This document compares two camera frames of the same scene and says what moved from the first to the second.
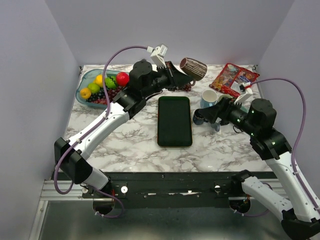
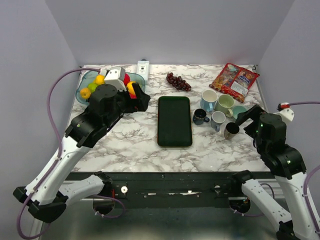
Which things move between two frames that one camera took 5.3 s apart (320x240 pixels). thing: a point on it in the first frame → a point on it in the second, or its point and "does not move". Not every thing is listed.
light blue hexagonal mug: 208,98 does not move
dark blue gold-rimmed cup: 197,119 does not move
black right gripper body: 228,106 → 254,113
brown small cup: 196,69 → 231,129
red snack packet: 230,73 does not move
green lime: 94,88 does not move
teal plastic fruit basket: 88,77 does not move
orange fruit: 85,93 does not move
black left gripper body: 167,79 → 137,104
